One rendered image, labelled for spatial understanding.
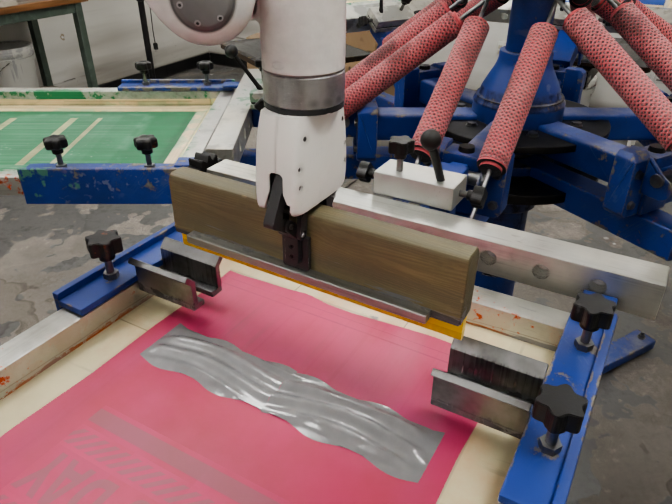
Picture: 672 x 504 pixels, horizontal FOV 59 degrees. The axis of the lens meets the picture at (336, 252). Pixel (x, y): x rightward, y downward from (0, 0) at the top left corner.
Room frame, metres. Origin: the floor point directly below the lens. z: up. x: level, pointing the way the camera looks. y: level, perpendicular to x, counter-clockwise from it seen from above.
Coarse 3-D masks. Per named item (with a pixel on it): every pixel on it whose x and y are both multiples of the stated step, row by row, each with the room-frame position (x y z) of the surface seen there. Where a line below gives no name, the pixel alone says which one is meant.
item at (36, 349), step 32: (128, 288) 0.63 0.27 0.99; (480, 288) 0.63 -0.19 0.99; (64, 320) 0.56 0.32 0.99; (96, 320) 0.59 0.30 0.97; (480, 320) 0.60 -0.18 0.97; (512, 320) 0.58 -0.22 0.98; (544, 320) 0.56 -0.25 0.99; (0, 352) 0.51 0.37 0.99; (32, 352) 0.51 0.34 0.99; (64, 352) 0.54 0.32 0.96; (0, 384) 0.47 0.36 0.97
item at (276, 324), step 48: (240, 288) 0.68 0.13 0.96; (144, 336) 0.58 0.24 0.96; (240, 336) 0.58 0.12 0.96; (288, 336) 0.58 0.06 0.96; (96, 384) 0.49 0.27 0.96; (144, 384) 0.49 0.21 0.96; (192, 384) 0.49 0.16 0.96; (48, 432) 0.42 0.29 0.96; (192, 432) 0.42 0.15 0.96; (240, 432) 0.42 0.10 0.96; (0, 480) 0.37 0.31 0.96
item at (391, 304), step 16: (192, 240) 0.59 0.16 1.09; (208, 240) 0.58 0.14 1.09; (240, 256) 0.55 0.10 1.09; (256, 256) 0.55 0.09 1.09; (288, 272) 0.52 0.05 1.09; (304, 272) 0.52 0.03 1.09; (336, 288) 0.49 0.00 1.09; (352, 288) 0.49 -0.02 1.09; (368, 288) 0.49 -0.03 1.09; (368, 304) 0.48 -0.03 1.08; (384, 304) 0.47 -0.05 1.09; (400, 304) 0.46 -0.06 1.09; (416, 304) 0.46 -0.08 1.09; (416, 320) 0.45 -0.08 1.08
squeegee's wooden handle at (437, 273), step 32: (192, 192) 0.60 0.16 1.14; (224, 192) 0.58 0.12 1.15; (192, 224) 0.61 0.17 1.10; (224, 224) 0.58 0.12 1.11; (256, 224) 0.56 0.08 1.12; (320, 224) 0.52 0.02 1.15; (352, 224) 0.51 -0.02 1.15; (384, 224) 0.50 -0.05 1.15; (320, 256) 0.52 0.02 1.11; (352, 256) 0.50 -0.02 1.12; (384, 256) 0.48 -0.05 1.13; (416, 256) 0.47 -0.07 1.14; (448, 256) 0.45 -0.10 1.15; (384, 288) 0.48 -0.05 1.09; (416, 288) 0.46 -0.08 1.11; (448, 288) 0.45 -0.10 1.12; (448, 320) 0.45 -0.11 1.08
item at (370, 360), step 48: (336, 336) 0.58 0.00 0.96; (384, 336) 0.58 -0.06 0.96; (336, 384) 0.49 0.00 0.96; (384, 384) 0.49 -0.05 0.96; (432, 384) 0.49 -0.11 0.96; (288, 432) 0.42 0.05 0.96; (288, 480) 0.37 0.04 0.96; (336, 480) 0.37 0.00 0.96; (384, 480) 0.37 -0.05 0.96; (432, 480) 0.37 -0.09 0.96
